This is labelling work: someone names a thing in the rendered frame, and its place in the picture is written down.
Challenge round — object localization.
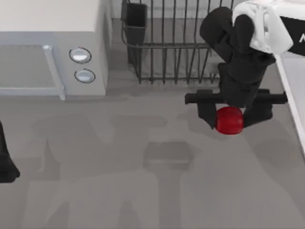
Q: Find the dark grey utensil cup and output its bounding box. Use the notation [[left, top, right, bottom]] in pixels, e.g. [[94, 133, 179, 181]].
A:
[[120, 0, 149, 64]]

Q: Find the large round microwave knob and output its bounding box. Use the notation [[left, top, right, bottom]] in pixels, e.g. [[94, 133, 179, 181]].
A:
[[69, 46, 92, 65]]

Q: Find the pale microwave oven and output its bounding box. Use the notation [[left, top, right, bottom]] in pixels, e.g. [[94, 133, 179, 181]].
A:
[[0, 0, 113, 101]]

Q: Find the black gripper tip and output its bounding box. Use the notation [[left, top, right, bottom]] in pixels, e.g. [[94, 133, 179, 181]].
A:
[[0, 121, 21, 185]]

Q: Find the red apple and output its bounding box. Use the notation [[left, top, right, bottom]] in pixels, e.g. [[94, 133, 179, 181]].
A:
[[214, 106, 245, 135]]

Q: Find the dark wire dish rack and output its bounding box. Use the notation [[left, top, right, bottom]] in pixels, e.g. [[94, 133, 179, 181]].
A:
[[120, 0, 225, 85]]

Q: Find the small round microwave knob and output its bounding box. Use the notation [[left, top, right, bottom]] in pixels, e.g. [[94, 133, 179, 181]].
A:
[[74, 68, 97, 84]]

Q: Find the glass microwave door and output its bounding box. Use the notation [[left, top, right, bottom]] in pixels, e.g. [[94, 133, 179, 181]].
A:
[[0, 44, 66, 101]]

